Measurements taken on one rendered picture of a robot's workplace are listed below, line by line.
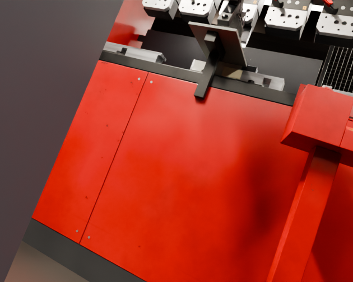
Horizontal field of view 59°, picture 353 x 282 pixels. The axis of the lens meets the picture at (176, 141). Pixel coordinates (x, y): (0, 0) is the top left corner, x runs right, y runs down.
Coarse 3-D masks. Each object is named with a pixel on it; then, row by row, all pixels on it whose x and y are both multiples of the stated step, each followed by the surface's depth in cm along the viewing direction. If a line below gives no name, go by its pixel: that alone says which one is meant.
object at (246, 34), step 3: (243, 27) 133; (246, 27) 133; (249, 27) 132; (243, 30) 133; (246, 30) 132; (249, 30) 132; (243, 33) 132; (246, 33) 132; (249, 33) 132; (243, 36) 132; (246, 36) 132; (249, 36) 133; (243, 39) 132; (246, 39) 131; (243, 42) 132; (246, 42) 131; (243, 45) 132
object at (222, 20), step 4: (228, 4) 114; (232, 4) 114; (236, 4) 114; (224, 8) 114; (228, 8) 113; (232, 8) 113; (236, 8) 113; (224, 12) 112; (228, 12) 112; (232, 12) 112; (236, 12) 114; (220, 16) 112; (224, 16) 110; (228, 16) 111; (232, 16) 111; (220, 20) 111; (224, 20) 110; (228, 20) 110; (232, 20) 112; (220, 24) 112; (224, 24) 111; (228, 24) 111
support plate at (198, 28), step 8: (192, 24) 110; (200, 24) 109; (200, 32) 114; (224, 32) 107; (232, 32) 105; (200, 40) 120; (224, 40) 113; (232, 40) 111; (224, 48) 119; (232, 48) 116; (240, 48) 114; (224, 56) 125; (232, 56) 123; (240, 56) 120; (240, 64) 127
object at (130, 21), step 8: (128, 0) 195; (136, 0) 201; (120, 8) 191; (128, 8) 197; (136, 8) 204; (120, 16) 193; (128, 16) 199; (136, 16) 206; (144, 16) 214; (120, 24) 195; (128, 24) 202; (136, 24) 209; (144, 24) 217; (112, 32) 190; (120, 32) 197; (128, 32) 204; (136, 32) 212; (144, 32) 219; (112, 40) 192; (120, 40) 199; (128, 40) 206; (136, 40) 214
